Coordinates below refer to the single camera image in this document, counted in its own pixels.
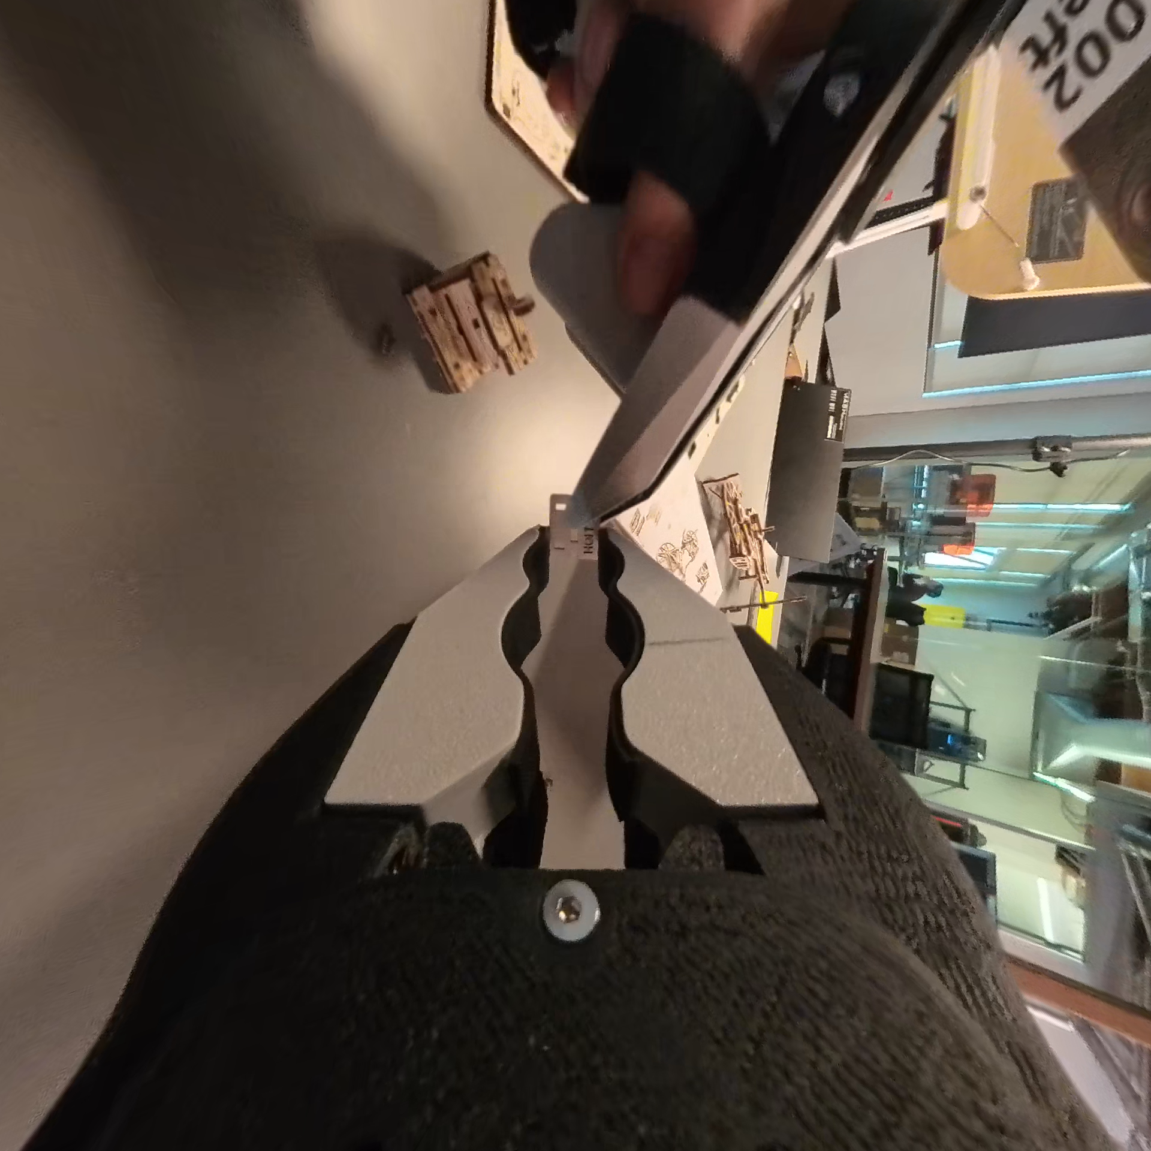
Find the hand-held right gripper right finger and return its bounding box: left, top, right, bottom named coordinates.
left=598, top=526, right=821, bottom=854

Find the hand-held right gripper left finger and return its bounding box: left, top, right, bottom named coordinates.
left=326, top=526, right=552, bottom=851

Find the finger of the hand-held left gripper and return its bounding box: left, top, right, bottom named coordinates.
left=572, top=229, right=851, bottom=525

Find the small wooden part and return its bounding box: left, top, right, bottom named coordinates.
left=547, top=492, right=600, bottom=561

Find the assembled wooden bicycle model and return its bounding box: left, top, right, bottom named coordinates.
left=704, top=480, right=777, bottom=583

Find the person's left hand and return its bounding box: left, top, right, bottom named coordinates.
left=544, top=0, right=811, bottom=318

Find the open instruction booklet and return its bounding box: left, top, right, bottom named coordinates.
left=628, top=484, right=722, bottom=606

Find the black crate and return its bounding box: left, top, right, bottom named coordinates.
left=870, top=661, right=935, bottom=750

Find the pale yellow panel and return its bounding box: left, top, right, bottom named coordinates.
left=933, top=43, right=1151, bottom=300

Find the assembled wooden block part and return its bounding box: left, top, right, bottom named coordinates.
left=402, top=251, right=539, bottom=395

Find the wooden sheet with round holes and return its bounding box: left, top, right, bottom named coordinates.
left=484, top=0, right=588, bottom=203

